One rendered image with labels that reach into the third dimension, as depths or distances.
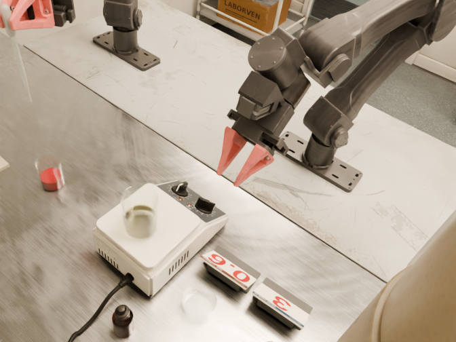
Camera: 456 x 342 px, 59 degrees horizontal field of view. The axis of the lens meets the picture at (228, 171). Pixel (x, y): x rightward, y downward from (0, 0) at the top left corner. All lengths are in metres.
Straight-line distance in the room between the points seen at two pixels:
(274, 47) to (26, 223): 0.51
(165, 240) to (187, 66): 0.62
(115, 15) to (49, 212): 0.52
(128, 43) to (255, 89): 0.62
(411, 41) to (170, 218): 0.53
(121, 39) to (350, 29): 0.64
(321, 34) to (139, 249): 0.43
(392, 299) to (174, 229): 0.49
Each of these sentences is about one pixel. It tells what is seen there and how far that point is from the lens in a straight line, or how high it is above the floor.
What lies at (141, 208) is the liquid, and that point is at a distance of 0.62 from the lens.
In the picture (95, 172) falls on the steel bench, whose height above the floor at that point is 0.90.
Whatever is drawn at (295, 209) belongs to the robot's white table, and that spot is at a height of 0.90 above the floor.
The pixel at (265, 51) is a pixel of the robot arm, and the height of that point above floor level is 1.22.
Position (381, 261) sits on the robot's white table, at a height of 0.90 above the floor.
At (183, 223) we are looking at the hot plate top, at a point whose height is 0.99.
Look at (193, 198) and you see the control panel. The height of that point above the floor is 0.94.
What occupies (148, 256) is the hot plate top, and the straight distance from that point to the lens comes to 0.61.
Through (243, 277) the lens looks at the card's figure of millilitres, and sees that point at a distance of 0.68.
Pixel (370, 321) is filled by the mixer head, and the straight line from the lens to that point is 0.18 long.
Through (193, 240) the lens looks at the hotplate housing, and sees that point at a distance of 0.65.
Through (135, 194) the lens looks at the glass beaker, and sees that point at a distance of 0.61.
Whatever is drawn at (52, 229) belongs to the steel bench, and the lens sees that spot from 0.76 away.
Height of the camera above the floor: 1.51
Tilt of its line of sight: 46 degrees down
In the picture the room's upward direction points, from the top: 11 degrees clockwise
